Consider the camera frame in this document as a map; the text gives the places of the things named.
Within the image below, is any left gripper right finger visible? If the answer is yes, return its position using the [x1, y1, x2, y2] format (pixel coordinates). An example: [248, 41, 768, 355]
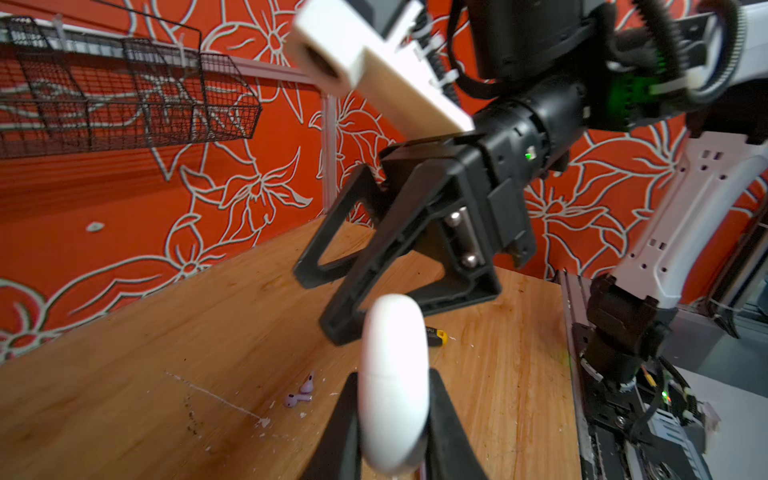
[425, 368, 488, 480]

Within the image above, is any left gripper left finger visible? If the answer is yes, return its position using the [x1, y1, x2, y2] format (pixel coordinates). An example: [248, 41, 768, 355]
[300, 372, 362, 480]

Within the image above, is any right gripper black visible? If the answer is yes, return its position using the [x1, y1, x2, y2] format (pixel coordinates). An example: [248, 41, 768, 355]
[292, 134, 538, 347]

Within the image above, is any white earbuds charging case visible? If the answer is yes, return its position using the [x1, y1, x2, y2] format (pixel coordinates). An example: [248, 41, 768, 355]
[358, 294, 430, 477]

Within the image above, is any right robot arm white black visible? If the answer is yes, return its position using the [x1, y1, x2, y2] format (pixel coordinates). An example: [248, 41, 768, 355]
[286, 1, 767, 479]

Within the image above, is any yellow black screwdriver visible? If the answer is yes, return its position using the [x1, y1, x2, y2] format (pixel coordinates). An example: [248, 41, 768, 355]
[425, 327, 449, 348]

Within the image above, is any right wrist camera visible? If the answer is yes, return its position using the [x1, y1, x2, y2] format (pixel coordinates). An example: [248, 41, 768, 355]
[284, 0, 475, 140]

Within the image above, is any black wire basket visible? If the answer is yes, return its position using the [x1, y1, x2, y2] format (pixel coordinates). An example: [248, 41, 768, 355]
[1, 15, 262, 159]

